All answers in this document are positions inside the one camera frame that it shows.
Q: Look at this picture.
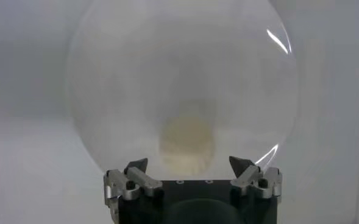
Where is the round white plate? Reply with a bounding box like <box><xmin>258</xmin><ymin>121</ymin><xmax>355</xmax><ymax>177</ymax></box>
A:
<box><xmin>66</xmin><ymin>0</ymin><xmax>299</xmax><ymax>183</ymax></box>

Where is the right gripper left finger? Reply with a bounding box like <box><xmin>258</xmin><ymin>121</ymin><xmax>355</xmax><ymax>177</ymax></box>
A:
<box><xmin>103</xmin><ymin>157</ymin><xmax>163</xmax><ymax>214</ymax></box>

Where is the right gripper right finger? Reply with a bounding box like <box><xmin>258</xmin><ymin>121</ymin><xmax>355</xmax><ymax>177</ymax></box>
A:
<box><xmin>229</xmin><ymin>156</ymin><xmax>283</xmax><ymax>200</ymax></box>

